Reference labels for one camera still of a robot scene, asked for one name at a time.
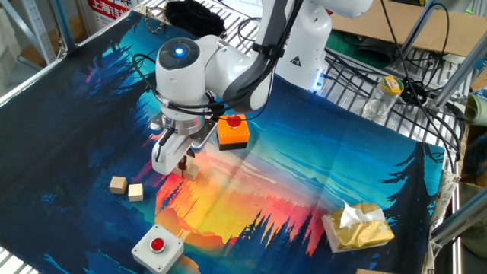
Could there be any thin black cable loop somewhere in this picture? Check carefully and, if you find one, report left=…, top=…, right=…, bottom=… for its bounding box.
left=237, top=17, right=263, bottom=43

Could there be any white box with red print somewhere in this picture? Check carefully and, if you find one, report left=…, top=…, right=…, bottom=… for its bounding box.
left=88, top=0, right=132, bottom=30

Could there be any pale green roll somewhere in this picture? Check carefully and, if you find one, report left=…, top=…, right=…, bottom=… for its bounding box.
left=463, top=88, right=487, bottom=127

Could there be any white printed paper sheet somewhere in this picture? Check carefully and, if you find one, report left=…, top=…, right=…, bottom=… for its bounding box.
left=222, top=0, right=264, bottom=18

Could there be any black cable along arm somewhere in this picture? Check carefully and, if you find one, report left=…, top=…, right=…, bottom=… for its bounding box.
left=132, top=0, right=305, bottom=161

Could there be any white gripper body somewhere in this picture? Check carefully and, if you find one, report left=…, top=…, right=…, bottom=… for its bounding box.
left=151, top=131, right=193, bottom=176

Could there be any silver camera box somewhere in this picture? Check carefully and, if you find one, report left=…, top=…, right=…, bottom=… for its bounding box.
left=150, top=112, right=218, bottom=153

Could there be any flat brown cardboard sheet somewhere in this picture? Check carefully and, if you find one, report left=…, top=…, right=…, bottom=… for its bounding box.
left=330, top=0, right=487, bottom=58

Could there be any black power adapter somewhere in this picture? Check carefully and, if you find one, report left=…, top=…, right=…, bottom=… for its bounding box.
left=399, top=77, right=428, bottom=107

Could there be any orange box with red button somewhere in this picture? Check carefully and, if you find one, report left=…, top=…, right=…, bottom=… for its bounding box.
left=216, top=113, right=251, bottom=151

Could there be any clear jar with yellow lid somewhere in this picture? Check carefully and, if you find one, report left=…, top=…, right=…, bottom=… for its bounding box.
left=361, top=75, right=405, bottom=123

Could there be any gold tissue pack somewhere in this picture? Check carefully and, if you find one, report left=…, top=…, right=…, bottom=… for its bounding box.
left=321, top=200, right=396, bottom=254

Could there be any colourful forest print cloth mat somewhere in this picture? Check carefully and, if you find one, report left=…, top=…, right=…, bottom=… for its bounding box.
left=0, top=10, right=446, bottom=274

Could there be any white patterned cloth strip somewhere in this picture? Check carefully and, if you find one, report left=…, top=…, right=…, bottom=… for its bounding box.
left=421, top=169, right=462, bottom=274

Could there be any aluminium profile bar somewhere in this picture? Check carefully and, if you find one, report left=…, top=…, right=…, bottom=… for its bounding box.
left=391, top=0, right=444, bottom=73
left=429, top=188, right=487, bottom=248
left=431, top=32, right=487, bottom=110

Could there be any black cable bundle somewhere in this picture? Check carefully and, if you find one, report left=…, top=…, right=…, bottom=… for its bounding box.
left=323, top=0, right=468, bottom=163

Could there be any dark green board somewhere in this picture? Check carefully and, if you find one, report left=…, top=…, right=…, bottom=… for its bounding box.
left=326, top=30, right=399, bottom=70

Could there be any white box with red button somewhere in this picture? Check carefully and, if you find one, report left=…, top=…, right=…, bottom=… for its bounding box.
left=131, top=223, right=185, bottom=274

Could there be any black fluffy duster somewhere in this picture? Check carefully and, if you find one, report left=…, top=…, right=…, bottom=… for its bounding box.
left=165, top=0, right=226, bottom=38

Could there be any blue metal post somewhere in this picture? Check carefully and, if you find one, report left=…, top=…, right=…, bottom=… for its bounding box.
left=51, top=0, right=77, bottom=53

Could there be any grey perforated shelf frame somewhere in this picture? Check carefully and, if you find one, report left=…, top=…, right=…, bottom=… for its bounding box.
left=0, top=0, right=58, bottom=65

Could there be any brass chain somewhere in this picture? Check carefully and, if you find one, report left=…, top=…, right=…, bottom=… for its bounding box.
left=144, top=5, right=171, bottom=34

